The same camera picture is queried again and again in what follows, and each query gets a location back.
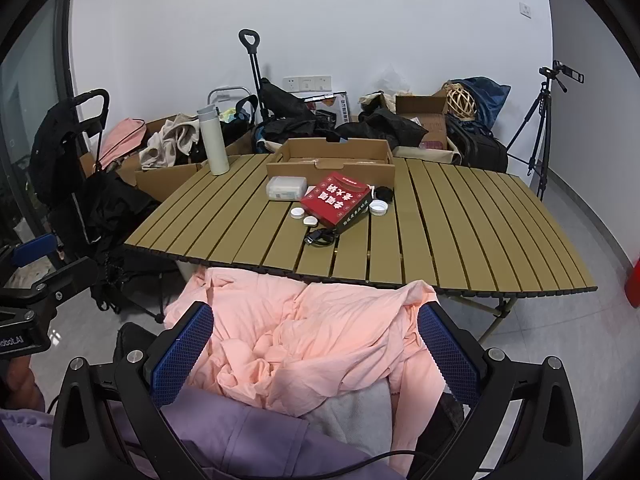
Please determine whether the black camera tripod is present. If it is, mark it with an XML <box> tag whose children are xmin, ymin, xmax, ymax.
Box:
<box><xmin>506</xmin><ymin>60</ymin><xmax>585</xmax><ymax>202</ymax></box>

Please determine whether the grey cloth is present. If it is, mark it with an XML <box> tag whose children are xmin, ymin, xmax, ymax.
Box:
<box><xmin>302</xmin><ymin>379</ymin><xmax>393</xmax><ymax>456</ymax></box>

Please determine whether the black trolley handle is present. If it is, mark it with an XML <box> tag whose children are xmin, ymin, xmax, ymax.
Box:
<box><xmin>239</xmin><ymin>28</ymin><xmax>269</xmax><ymax>120</ymax></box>

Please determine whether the white round jar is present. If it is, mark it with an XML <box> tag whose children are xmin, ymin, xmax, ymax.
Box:
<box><xmin>369</xmin><ymin>200</ymin><xmax>388</xmax><ymax>217</ymax></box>

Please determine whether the white earbud case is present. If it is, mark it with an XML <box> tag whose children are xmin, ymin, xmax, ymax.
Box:
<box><xmin>303</xmin><ymin>216</ymin><xmax>319</xmax><ymax>226</ymax></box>

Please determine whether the black backpack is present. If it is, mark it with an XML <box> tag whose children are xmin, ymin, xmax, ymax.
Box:
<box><xmin>445</xmin><ymin>114</ymin><xmax>508</xmax><ymax>174</ymax></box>

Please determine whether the tan slatted folding table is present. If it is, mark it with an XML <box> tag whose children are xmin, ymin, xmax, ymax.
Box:
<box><xmin>127</xmin><ymin>155</ymin><xmax>597</xmax><ymax>298</ymax></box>

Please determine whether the cardboard box right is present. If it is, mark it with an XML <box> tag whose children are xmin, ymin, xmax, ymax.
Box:
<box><xmin>393</xmin><ymin>92</ymin><xmax>462</xmax><ymax>165</ymax></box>

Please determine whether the pink garment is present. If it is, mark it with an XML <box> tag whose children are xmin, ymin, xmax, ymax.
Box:
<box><xmin>164</xmin><ymin>268</ymin><xmax>445</xmax><ymax>474</ymax></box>

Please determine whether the purple jacket sleeve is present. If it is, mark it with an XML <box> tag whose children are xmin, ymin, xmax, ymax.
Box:
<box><xmin>1</xmin><ymin>387</ymin><xmax>405</xmax><ymax>479</ymax></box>

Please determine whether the white thermos bottle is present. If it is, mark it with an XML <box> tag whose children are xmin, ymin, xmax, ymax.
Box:
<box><xmin>198</xmin><ymin>104</ymin><xmax>229</xmax><ymax>176</ymax></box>

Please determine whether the wall socket strip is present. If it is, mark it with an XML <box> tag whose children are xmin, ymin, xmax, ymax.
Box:
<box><xmin>282</xmin><ymin>76</ymin><xmax>332</xmax><ymax>92</ymax></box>

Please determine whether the large cardboard box left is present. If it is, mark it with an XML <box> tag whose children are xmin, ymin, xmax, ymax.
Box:
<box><xmin>79</xmin><ymin>114</ymin><xmax>262</xmax><ymax>204</ymax></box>

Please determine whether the black clothes pile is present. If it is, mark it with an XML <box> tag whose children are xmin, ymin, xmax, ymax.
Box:
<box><xmin>252</xmin><ymin>77</ymin><xmax>430</xmax><ymax>153</ymax></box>

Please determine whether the brown cardboard tray box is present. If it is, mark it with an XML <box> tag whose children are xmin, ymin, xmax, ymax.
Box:
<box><xmin>267</xmin><ymin>138</ymin><xmax>395</xmax><ymax>188</ymax></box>

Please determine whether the beige cloth bundle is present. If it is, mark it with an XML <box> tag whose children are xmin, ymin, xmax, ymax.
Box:
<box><xmin>139</xmin><ymin>114</ymin><xmax>200</xmax><ymax>170</ymax></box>

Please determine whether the red bucket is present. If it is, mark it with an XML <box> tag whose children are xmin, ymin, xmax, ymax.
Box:
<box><xmin>624</xmin><ymin>260</ymin><xmax>640</xmax><ymax>309</ymax></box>

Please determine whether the clear plastic storage box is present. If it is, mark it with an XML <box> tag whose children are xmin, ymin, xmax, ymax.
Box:
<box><xmin>266</xmin><ymin>176</ymin><xmax>308</xmax><ymax>202</ymax></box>

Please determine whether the black cloth pouch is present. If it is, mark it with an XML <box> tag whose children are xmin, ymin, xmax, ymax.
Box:
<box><xmin>373</xmin><ymin>186</ymin><xmax>394</xmax><ymax>204</ymax></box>

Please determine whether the round white lid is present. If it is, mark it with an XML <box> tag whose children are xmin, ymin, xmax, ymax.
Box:
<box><xmin>290</xmin><ymin>207</ymin><xmax>306</xmax><ymax>219</ymax></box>

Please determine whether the pink bag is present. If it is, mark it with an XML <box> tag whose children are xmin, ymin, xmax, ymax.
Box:
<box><xmin>96</xmin><ymin>118</ymin><xmax>148</xmax><ymax>168</ymax></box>

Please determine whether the red book box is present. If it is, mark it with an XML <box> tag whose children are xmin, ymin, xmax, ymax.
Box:
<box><xmin>300</xmin><ymin>172</ymin><xmax>372</xmax><ymax>233</ymax></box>

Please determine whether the black cable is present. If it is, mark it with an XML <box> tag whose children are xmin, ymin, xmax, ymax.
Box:
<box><xmin>304</xmin><ymin>227</ymin><xmax>339</xmax><ymax>250</ymax></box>

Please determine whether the person left hand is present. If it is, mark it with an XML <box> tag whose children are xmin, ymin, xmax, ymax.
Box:
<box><xmin>1</xmin><ymin>356</ymin><xmax>44</xmax><ymax>412</ymax></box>

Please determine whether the black folding cart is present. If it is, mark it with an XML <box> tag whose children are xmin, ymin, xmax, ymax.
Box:
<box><xmin>28</xmin><ymin>89</ymin><xmax>165</xmax><ymax>322</ymax></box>

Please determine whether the blue bag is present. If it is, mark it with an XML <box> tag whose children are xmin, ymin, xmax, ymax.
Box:
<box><xmin>454</xmin><ymin>76</ymin><xmax>511</xmax><ymax>130</ymax></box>

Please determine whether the woven bamboo basket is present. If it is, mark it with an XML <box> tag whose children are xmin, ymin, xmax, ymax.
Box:
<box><xmin>442</xmin><ymin>81</ymin><xmax>477</xmax><ymax>122</ymax></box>

